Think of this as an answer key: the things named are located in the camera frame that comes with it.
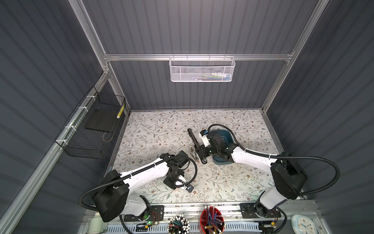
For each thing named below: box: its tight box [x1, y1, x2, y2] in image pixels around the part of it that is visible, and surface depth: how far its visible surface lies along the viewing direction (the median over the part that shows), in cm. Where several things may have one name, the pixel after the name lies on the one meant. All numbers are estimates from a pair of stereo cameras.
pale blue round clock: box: [291, 214, 318, 234], surface depth 69 cm
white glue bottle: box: [88, 211, 105, 234], surface depth 65 cm
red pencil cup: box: [199, 205, 226, 234], surface depth 63 cm
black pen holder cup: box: [167, 214, 190, 234], surface depth 58 cm
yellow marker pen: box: [116, 104, 125, 119], surface depth 83 cm
